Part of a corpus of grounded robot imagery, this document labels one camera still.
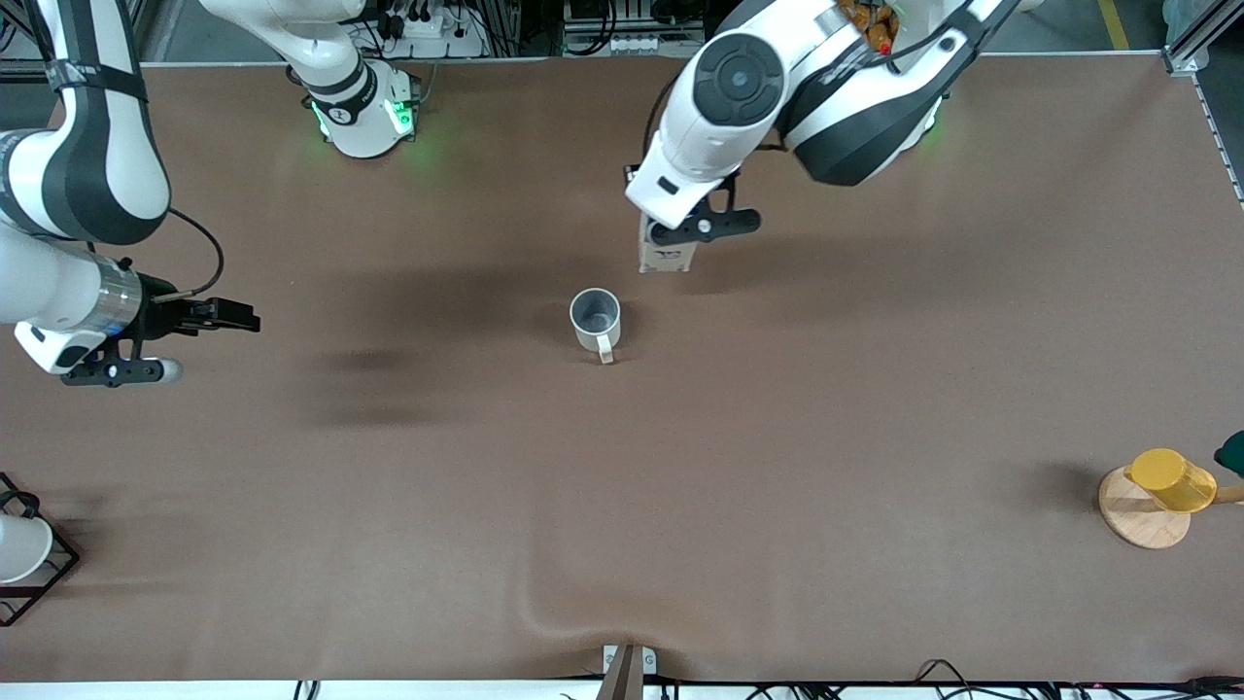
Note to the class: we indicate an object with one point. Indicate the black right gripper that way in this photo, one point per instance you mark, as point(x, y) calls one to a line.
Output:
point(160, 301)

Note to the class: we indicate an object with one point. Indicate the beige ceramic mug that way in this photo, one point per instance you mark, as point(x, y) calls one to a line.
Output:
point(595, 321)

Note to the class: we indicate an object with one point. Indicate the blue milk carton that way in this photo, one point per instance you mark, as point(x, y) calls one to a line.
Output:
point(671, 260)

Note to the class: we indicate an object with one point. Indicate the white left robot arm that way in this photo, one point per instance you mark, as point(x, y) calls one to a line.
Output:
point(739, 78)

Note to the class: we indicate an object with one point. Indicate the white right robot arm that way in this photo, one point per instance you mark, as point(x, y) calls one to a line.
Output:
point(78, 185)

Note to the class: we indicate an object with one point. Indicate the white cup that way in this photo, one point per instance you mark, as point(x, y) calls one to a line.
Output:
point(17, 549)

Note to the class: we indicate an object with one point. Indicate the yellow cup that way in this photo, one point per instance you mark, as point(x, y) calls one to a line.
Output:
point(1171, 479)

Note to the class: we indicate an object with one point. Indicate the dark green cup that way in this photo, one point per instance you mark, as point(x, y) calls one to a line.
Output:
point(1232, 454)

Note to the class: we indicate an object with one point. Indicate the white power strip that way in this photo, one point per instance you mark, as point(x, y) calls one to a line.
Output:
point(437, 34)

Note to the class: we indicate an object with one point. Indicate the brown table cover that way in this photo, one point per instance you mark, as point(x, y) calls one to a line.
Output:
point(622, 467)

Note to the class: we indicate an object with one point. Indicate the small white socket strip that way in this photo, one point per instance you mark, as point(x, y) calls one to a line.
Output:
point(641, 44)

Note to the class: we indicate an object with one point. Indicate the bag of orange snacks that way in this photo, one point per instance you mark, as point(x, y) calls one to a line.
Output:
point(870, 19)

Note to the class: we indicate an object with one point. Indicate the wooden mug tree stand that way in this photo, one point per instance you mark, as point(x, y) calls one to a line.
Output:
point(1137, 520)

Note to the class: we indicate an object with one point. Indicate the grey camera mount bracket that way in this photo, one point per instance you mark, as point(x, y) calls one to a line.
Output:
point(627, 671)

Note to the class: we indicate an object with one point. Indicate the aluminium frame post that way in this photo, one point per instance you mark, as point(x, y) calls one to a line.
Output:
point(1200, 44)

